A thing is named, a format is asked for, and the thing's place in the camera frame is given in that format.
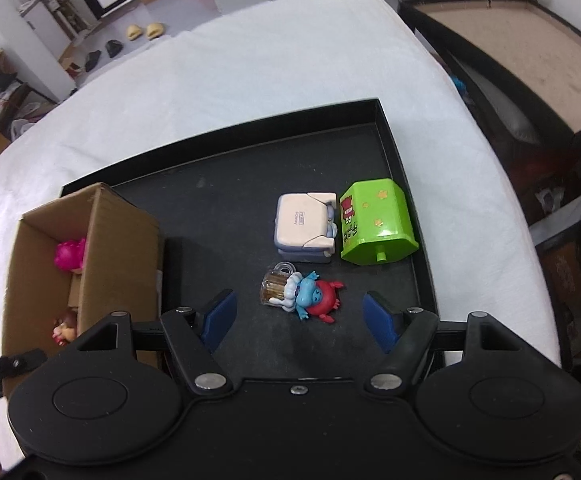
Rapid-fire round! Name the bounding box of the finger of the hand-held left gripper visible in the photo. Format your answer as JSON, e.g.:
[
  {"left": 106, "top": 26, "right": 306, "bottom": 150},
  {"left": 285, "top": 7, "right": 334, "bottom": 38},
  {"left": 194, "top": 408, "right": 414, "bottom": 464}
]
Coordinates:
[{"left": 0, "top": 348, "right": 49, "bottom": 378}]

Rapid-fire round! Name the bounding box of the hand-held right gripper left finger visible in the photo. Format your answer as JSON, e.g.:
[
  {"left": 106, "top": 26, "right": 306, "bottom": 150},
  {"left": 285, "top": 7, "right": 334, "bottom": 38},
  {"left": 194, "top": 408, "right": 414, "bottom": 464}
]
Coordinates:
[{"left": 72, "top": 288, "right": 237, "bottom": 397}]

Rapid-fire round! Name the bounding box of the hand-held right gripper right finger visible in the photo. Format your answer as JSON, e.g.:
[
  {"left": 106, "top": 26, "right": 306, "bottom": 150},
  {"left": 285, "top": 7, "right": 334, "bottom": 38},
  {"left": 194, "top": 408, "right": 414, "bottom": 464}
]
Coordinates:
[{"left": 363, "top": 291, "right": 517, "bottom": 397}]

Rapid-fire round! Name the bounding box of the small girl figurine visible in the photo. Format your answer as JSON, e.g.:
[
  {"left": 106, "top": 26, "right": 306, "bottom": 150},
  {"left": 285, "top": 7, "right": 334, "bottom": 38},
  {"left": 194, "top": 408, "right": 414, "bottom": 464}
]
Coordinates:
[{"left": 51, "top": 309, "right": 80, "bottom": 347}]

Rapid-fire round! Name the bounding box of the blue and red figurine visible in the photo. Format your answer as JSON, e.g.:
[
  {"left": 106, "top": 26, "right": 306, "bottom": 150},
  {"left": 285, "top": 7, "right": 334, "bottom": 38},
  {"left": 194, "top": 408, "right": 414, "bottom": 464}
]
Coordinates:
[{"left": 260, "top": 262, "right": 347, "bottom": 326}]

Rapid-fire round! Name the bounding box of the brown cardboard box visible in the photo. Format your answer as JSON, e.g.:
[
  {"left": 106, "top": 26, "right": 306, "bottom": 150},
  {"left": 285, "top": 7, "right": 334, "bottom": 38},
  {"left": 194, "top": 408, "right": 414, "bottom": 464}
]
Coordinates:
[{"left": 1, "top": 182, "right": 166, "bottom": 402}]

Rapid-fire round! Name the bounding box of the pink dinosaur toy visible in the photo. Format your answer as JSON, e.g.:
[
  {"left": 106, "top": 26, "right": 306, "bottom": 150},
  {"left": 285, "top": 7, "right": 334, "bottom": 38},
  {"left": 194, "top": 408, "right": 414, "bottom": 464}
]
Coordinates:
[{"left": 54, "top": 236, "right": 88, "bottom": 277}]

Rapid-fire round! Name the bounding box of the black tray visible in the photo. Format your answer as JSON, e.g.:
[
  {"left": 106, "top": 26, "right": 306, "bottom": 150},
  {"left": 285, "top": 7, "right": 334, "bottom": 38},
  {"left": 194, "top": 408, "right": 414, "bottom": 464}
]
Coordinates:
[{"left": 61, "top": 98, "right": 445, "bottom": 382}]

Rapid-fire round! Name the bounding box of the green house-shaped toy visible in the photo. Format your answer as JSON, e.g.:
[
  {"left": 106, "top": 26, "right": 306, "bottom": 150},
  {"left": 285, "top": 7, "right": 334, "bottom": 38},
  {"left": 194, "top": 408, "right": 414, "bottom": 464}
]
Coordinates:
[{"left": 337, "top": 177, "right": 420, "bottom": 266}]

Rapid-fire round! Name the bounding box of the white and blue toy block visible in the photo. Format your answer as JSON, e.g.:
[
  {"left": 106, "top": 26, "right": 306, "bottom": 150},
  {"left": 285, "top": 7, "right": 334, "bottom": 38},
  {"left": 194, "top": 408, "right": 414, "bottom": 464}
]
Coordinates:
[{"left": 273, "top": 190, "right": 340, "bottom": 265}]

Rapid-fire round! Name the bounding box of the black box with brown top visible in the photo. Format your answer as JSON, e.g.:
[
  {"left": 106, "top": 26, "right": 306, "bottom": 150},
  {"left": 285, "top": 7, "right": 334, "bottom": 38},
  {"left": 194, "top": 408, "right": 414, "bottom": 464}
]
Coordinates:
[{"left": 397, "top": 0, "right": 581, "bottom": 201}]

